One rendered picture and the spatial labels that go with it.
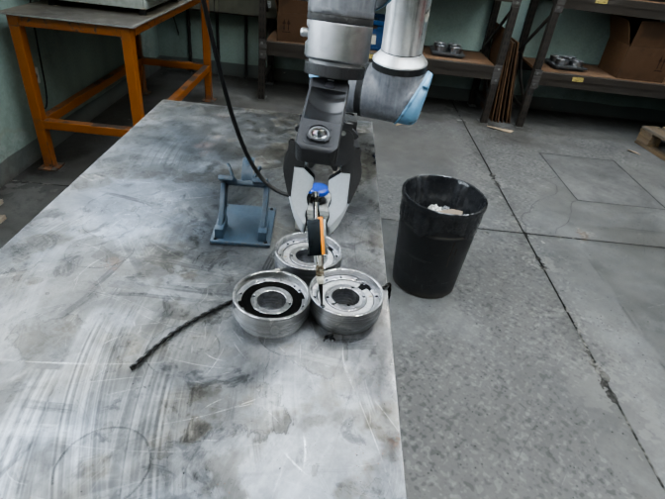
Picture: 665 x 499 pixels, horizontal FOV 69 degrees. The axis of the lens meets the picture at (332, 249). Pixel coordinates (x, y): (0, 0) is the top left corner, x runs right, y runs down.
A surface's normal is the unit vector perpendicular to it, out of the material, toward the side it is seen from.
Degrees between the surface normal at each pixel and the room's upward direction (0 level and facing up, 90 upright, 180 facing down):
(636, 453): 0
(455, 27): 90
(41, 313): 0
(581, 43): 90
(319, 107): 23
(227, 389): 0
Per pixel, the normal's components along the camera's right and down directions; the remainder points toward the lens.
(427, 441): 0.10, -0.82
